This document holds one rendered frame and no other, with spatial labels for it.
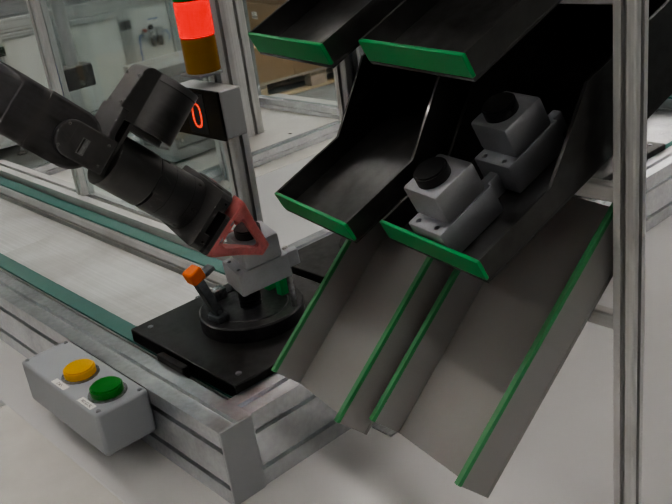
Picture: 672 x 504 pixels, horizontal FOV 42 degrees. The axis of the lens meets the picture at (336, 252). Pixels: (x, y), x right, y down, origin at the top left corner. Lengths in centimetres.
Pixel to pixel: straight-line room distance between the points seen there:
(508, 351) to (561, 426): 29
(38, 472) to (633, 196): 79
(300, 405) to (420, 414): 22
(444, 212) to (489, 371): 19
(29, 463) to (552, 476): 65
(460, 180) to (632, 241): 15
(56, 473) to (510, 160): 70
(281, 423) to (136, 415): 18
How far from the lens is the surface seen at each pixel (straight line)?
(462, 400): 83
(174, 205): 89
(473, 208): 72
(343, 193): 86
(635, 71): 71
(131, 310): 139
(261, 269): 97
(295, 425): 104
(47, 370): 119
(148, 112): 86
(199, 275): 108
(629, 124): 72
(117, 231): 165
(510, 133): 73
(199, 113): 128
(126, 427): 108
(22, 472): 119
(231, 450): 99
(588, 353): 123
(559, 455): 104
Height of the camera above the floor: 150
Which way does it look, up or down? 23 degrees down
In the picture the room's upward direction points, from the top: 8 degrees counter-clockwise
